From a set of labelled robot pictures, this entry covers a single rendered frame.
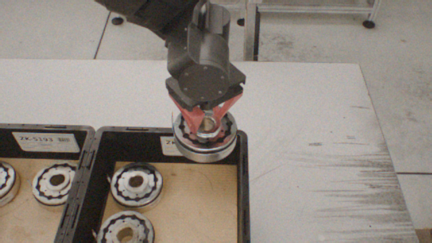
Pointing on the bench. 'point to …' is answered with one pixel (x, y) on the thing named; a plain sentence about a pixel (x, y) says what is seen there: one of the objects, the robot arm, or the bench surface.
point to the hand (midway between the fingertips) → (204, 121)
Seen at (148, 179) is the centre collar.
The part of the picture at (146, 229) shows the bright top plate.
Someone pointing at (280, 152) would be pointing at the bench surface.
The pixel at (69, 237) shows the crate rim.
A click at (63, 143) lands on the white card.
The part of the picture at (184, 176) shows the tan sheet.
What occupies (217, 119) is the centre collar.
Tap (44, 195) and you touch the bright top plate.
